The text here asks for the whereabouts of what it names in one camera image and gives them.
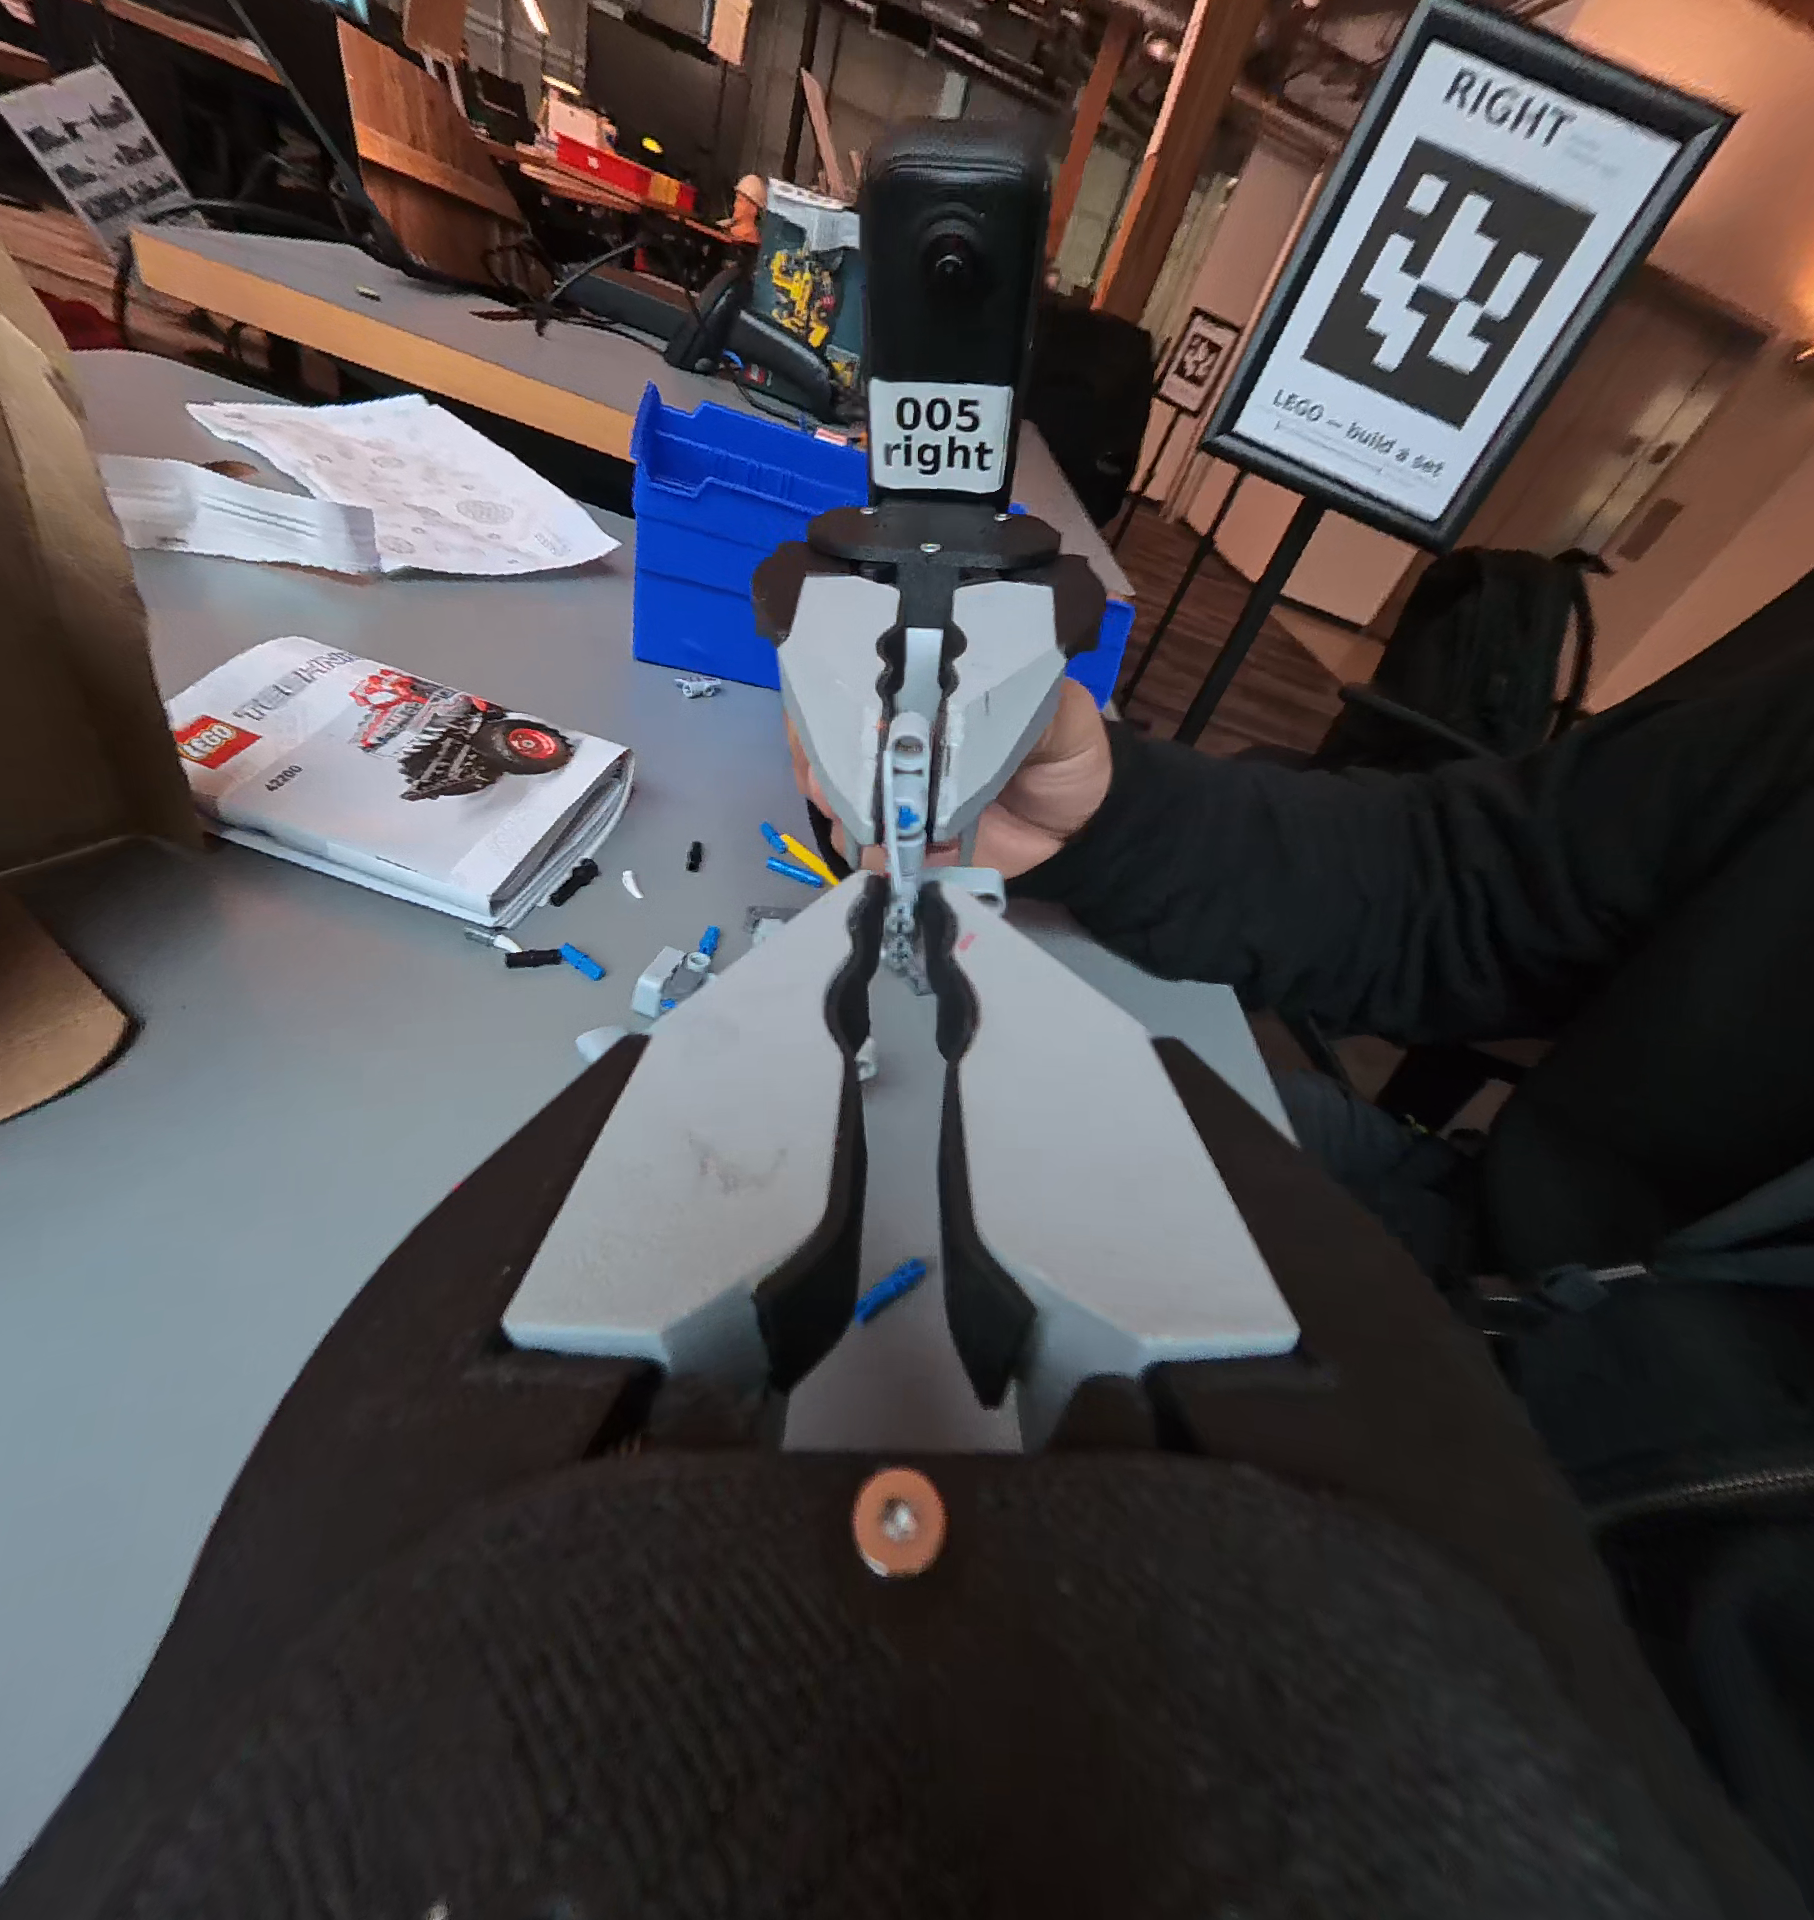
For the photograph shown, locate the framed marker sign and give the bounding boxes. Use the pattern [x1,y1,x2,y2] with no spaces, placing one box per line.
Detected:
[1116,0,1741,748]

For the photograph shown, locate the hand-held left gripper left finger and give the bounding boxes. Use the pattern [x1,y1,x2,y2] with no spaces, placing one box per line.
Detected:
[501,868,888,1392]

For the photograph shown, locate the grey lego panel subassembly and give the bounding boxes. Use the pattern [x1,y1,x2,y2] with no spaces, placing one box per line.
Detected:
[630,923,730,1026]

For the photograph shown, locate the printed cardboard lego box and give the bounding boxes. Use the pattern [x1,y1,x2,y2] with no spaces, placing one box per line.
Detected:
[0,166,207,1151]

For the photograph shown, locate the white instruction booklet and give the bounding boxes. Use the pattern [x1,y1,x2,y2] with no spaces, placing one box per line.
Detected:
[163,632,640,934]

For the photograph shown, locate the white paper sheets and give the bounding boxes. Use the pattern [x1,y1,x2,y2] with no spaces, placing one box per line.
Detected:
[97,392,625,580]

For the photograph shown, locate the blue plastic bin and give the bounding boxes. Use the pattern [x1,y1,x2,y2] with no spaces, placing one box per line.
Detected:
[630,379,1139,709]

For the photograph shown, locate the black desk phone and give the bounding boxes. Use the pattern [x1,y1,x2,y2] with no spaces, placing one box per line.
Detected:
[665,267,844,423]

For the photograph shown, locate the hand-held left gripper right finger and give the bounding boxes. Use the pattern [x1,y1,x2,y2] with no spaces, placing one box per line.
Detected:
[916,879,1306,1406]

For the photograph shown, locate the small marker sign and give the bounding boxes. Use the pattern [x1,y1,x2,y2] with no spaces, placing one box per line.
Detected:
[1154,305,1247,418]

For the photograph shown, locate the black chair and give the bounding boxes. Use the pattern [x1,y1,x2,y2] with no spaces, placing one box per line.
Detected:
[1326,542,1612,770]

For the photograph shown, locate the person's right forearm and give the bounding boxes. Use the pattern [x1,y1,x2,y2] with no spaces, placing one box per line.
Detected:
[1011,546,1814,1054]

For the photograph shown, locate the person's right hand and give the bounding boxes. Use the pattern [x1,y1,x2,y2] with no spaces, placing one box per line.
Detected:
[787,681,1119,889]

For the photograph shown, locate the grey LEGO Technic assembly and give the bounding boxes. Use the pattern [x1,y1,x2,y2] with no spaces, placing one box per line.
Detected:
[874,709,945,995]

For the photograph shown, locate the long background table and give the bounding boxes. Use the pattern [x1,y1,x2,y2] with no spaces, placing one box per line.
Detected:
[127,221,853,469]

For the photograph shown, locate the white sign black text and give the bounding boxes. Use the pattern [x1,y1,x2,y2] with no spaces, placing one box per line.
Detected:
[0,61,198,252]

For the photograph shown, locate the colourful toy box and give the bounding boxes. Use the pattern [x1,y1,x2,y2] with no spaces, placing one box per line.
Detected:
[754,177,868,394]

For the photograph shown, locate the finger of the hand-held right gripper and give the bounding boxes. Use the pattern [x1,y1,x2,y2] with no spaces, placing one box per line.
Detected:
[925,578,1075,844]
[776,574,911,871]

